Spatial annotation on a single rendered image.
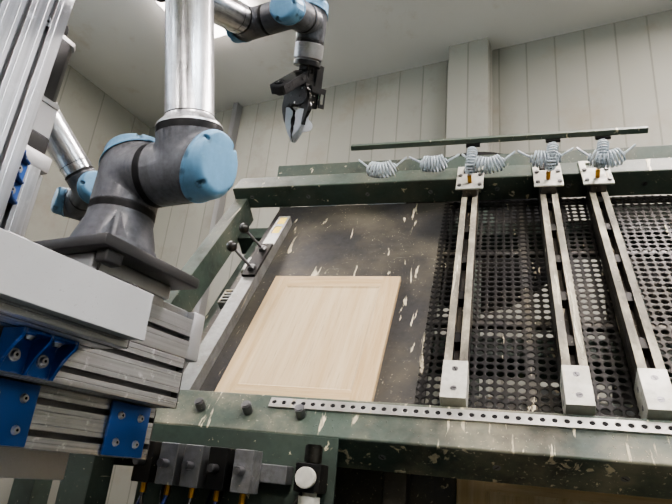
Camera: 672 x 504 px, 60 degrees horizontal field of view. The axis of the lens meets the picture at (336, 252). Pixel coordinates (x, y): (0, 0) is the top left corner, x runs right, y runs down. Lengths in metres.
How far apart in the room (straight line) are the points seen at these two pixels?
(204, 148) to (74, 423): 0.48
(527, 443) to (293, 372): 0.64
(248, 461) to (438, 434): 0.42
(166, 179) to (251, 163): 4.26
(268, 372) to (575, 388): 0.79
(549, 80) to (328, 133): 1.77
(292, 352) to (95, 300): 0.96
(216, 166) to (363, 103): 4.04
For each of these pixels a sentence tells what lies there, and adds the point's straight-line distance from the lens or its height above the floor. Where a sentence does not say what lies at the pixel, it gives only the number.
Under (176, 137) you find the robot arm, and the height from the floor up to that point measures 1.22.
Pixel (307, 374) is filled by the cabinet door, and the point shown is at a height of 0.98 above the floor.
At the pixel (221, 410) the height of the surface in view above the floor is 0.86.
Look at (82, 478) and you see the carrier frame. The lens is 1.73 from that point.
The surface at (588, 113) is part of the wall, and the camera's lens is 4.38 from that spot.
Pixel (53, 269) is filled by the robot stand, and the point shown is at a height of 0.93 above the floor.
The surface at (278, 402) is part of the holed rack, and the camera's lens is 1.50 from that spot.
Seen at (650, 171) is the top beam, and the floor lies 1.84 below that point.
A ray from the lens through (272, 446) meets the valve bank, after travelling 1.45.
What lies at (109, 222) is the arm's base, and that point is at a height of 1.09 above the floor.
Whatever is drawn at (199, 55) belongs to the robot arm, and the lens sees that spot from 1.07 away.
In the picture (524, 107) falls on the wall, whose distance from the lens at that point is 4.49.
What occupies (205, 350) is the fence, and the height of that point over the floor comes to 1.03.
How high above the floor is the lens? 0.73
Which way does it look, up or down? 21 degrees up
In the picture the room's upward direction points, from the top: 6 degrees clockwise
